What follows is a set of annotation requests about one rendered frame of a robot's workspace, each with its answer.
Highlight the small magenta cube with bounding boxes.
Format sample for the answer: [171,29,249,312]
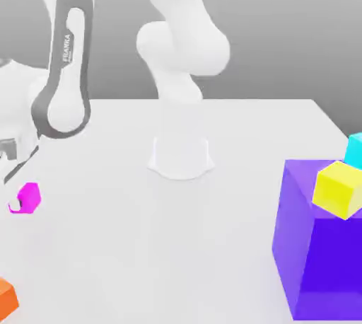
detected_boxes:
[7,182,42,215]

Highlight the small orange cube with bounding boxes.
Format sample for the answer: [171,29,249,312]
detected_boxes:
[0,277,20,323]

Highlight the small yellow cube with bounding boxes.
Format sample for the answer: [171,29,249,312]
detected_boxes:
[312,160,362,221]

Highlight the small cyan cube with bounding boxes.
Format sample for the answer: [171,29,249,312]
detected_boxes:
[344,132,362,170]

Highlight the large purple box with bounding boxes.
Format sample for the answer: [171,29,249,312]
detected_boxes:
[271,158,362,322]

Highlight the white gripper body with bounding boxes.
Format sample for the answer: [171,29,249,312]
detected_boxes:
[0,144,43,203]

